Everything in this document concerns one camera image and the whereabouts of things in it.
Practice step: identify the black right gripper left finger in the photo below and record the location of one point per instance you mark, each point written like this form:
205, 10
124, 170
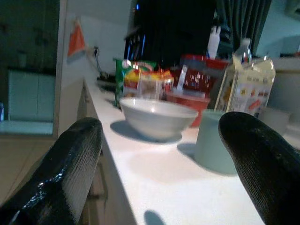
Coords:
58, 175

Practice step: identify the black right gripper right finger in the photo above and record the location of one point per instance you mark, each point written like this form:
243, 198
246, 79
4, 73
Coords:
264, 168

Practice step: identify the white ribbed bowl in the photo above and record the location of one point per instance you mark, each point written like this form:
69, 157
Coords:
159, 122

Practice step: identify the white kitchen counter cabinet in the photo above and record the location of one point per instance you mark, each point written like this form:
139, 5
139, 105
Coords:
110, 201

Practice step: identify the pale green mug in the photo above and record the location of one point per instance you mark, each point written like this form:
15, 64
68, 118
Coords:
211, 145

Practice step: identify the cream printed food bag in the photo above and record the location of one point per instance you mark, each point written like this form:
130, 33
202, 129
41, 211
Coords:
246, 89

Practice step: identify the sliding glass door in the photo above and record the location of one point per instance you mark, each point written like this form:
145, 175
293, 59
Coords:
30, 93

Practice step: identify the red instant noodle bowl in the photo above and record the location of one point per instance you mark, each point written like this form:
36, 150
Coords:
199, 105

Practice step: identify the steel kitchen sink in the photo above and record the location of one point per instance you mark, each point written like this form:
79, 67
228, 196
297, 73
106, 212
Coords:
106, 82

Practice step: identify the dark red food bag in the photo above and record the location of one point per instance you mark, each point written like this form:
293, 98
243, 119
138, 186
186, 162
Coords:
199, 77

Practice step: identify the green snack bag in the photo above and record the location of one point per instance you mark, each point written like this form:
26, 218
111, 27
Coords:
119, 77

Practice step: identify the clear plastic water bottle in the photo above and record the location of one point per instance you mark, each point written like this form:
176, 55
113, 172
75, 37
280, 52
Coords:
243, 50

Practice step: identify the yellow instant noodle pack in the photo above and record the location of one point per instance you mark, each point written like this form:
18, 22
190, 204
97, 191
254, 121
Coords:
150, 82

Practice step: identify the white plastic bottle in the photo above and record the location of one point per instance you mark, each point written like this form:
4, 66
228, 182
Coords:
213, 44

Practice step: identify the orange and grey cloth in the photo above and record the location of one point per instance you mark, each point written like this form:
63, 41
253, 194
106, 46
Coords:
76, 42

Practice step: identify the dark curtain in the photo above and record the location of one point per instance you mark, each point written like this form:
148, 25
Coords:
248, 21

